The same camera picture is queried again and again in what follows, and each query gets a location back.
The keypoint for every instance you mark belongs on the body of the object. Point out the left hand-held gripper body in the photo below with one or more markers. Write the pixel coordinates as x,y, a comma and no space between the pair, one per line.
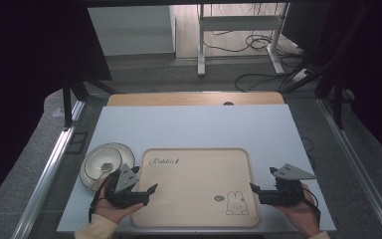
126,181

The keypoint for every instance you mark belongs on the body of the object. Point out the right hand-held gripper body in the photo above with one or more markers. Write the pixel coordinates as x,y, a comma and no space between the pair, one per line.
286,189

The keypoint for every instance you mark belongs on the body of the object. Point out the person's right hand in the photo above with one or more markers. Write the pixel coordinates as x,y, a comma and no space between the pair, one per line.
300,217

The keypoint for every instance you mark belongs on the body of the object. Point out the person's left hand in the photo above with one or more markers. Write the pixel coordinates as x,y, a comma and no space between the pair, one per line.
112,210

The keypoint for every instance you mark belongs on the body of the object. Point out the white ceramic spoon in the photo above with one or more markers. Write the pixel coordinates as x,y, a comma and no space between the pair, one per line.
106,166

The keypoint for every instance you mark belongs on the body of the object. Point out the white bowl with dark rim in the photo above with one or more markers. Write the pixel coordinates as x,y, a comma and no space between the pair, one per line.
101,159

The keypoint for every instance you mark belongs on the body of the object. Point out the beige tray with rabbit print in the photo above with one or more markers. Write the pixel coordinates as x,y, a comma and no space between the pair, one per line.
192,189

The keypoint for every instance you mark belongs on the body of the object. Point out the white table board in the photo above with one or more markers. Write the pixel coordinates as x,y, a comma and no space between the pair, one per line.
192,126

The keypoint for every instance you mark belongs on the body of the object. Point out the dark table grommet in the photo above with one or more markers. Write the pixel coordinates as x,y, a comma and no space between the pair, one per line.
228,103

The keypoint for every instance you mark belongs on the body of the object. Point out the wooden table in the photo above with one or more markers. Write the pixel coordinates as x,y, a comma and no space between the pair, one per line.
179,99

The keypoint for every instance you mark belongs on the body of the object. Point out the black metal stand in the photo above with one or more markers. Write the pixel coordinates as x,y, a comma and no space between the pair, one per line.
337,99
67,106

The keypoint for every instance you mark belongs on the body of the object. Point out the white power strip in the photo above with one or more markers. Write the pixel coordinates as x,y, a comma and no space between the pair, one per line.
300,75

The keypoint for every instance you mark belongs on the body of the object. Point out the white cabinet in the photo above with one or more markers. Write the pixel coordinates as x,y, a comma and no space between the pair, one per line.
132,30

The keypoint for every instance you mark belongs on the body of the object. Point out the dark curtain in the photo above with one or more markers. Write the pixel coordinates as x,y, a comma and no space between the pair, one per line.
20,83
378,66

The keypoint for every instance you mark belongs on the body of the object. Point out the aluminium rail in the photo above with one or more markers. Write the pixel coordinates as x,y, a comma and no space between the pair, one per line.
354,156
46,172

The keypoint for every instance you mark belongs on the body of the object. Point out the white metal desk frame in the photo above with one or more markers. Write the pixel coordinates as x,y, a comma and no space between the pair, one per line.
238,22

